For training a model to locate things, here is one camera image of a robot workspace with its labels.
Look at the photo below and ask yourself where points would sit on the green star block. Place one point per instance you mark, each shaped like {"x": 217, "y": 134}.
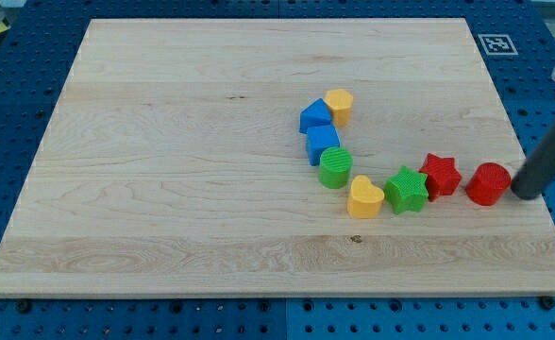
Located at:
{"x": 406, "y": 191}

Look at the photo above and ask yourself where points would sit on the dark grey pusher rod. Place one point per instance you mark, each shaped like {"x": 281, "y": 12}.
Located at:
{"x": 538, "y": 170}

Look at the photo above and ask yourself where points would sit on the green cylinder block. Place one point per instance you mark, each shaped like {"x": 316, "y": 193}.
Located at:
{"x": 334, "y": 167}

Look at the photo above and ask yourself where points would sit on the white fiducial marker tag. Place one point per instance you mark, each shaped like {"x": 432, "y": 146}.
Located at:
{"x": 497, "y": 45}

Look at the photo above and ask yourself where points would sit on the yellow heart block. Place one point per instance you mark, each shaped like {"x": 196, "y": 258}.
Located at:
{"x": 365, "y": 200}

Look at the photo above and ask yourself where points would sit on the light wooden board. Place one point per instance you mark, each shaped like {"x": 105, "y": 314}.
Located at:
{"x": 172, "y": 166}

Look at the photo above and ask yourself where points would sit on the yellow pentagon block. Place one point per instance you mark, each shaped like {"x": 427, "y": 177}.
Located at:
{"x": 339, "y": 103}

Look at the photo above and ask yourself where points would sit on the blue triangle block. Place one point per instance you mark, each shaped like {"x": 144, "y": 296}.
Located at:
{"x": 316, "y": 114}

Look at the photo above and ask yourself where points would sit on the red cylinder block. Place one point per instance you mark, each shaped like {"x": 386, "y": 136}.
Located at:
{"x": 488, "y": 184}

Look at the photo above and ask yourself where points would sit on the blue cube block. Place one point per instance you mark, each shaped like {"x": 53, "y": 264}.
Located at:
{"x": 320, "y": 138}

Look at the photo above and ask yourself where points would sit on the red star block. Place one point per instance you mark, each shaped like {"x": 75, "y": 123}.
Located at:
{"x": 443, "y": 178}

